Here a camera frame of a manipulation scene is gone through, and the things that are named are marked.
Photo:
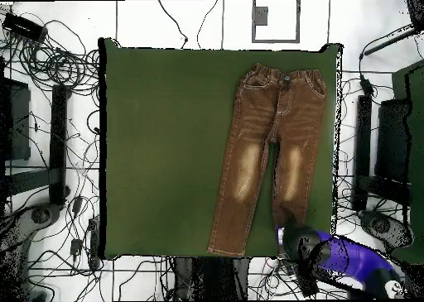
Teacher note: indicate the blue denim jeans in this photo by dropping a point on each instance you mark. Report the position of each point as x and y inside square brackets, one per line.
[265, 133]

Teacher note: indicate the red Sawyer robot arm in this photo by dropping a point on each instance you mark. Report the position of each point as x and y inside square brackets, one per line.
[347, 259]

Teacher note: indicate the grey wheeled base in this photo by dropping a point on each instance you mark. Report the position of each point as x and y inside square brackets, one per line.
[20, 229]
[381, 226]

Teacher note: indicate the black equipment stand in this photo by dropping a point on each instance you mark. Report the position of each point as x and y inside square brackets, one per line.
[394, 139]
[59, 133]

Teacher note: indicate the dark green table cloth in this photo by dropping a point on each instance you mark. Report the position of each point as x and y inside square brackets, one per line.
[149, 149]

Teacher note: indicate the black power adapter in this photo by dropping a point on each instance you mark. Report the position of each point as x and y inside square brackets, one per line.
[76, 247]
[77, 205]
[366, 85]

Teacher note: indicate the dark grey square plate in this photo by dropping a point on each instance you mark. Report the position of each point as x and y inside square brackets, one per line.
[261, 15]

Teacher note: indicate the black rod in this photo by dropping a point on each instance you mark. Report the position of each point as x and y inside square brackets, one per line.
[387, 42]

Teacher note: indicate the black power strip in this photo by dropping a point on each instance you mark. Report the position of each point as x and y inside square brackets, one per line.
[23, 26]

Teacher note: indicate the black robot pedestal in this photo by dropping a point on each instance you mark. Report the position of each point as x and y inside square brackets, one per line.
[212, 278]

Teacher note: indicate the grey square frame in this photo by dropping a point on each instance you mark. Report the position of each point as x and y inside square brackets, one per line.
[276, 41]

